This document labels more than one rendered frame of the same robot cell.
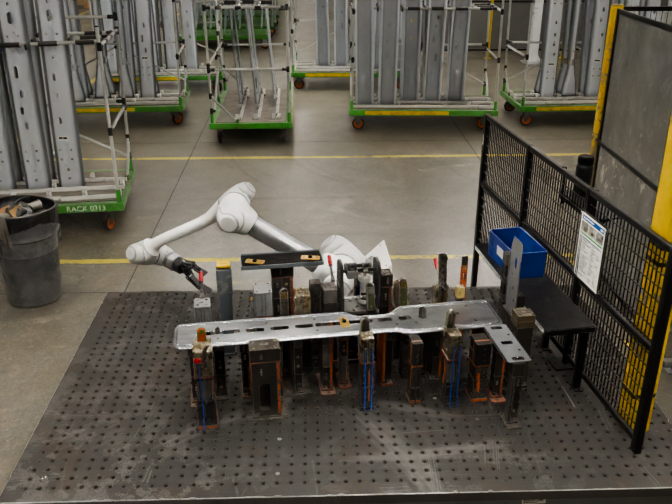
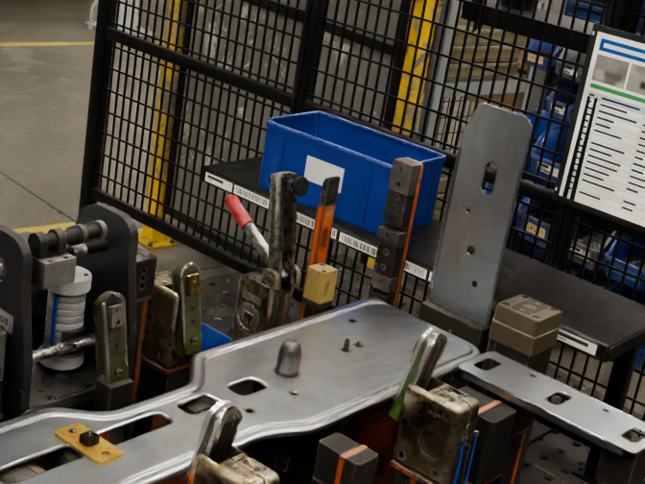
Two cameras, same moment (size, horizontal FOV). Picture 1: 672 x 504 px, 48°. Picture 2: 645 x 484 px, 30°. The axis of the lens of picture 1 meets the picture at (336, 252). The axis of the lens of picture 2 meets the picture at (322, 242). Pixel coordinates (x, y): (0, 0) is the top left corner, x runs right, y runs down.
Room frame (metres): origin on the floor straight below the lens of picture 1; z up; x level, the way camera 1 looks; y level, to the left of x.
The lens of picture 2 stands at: (1.76, 0.63, 1.73)
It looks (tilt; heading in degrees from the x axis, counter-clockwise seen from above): 20 degrees down; 317
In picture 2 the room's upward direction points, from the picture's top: 10 degrees clockwise
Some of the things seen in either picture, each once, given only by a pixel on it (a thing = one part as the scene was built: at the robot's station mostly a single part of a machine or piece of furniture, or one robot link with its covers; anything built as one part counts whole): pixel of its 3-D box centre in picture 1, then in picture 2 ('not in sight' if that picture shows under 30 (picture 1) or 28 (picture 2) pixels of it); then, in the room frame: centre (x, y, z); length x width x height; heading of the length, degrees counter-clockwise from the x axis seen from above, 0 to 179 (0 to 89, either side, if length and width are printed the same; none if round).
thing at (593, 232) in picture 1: (591, 251); (633, 132); (2.85, -1.06, 1.30); 0.23 x 0.02 x 0.31; 9
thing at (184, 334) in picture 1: (339, 324); (79, 455); (2.77, -0.02, 1.00); 1.38 x 0.22 x 0.02; 99
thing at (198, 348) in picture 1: (205, 383); not in sight; (2.51, 0.52, 0.88); 0.15 x 0.11 x 0.36; 9
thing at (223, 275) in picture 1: (226, 310); not in sight; (3.04, 0.50, 0.92); 0.08 x 0.08 x 0.44; 9
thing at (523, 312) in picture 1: (519, 348); (505, 409); (2.77, -0.79, 0.88); 0.08 x 0.08 x 0.36; 9
